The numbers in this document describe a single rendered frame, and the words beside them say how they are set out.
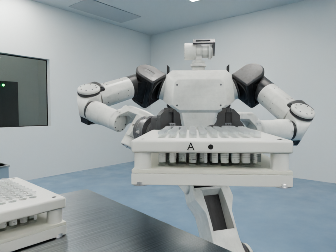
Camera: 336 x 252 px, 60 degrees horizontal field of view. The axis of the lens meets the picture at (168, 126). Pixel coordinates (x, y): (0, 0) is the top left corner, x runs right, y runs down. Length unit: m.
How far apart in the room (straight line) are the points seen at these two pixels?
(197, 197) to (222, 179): 0.65
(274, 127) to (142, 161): 0.59
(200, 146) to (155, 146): 0.07
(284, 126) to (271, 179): 0.53
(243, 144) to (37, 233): 0.38
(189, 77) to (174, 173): 0.71
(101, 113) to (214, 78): 0.44
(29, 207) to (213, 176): 0.31
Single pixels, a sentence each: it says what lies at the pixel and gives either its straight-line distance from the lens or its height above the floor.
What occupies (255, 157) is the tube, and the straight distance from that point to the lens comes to 0.50.
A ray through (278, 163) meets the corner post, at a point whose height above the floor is 1.03.
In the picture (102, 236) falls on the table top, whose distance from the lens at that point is 0.59.
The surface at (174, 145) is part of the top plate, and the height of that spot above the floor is 1.06.
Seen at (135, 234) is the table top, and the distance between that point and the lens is 0.59.
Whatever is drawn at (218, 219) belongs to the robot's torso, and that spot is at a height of 0.71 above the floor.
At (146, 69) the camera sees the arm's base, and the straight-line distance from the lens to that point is 1.21.
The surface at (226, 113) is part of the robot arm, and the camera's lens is 0.73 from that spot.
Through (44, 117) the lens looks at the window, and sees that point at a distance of 5.44.
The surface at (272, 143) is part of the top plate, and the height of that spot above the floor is 1.06.
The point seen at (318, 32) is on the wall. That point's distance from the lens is 5.36.
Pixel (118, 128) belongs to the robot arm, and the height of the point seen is 1.06.
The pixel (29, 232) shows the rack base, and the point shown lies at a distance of 0.58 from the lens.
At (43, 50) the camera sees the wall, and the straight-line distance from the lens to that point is 5.42.
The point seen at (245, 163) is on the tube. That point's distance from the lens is 0.50.
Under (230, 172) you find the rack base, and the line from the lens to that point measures 0.46.
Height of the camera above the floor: 1.11
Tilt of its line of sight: 3 degrees down
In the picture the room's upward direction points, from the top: straight up
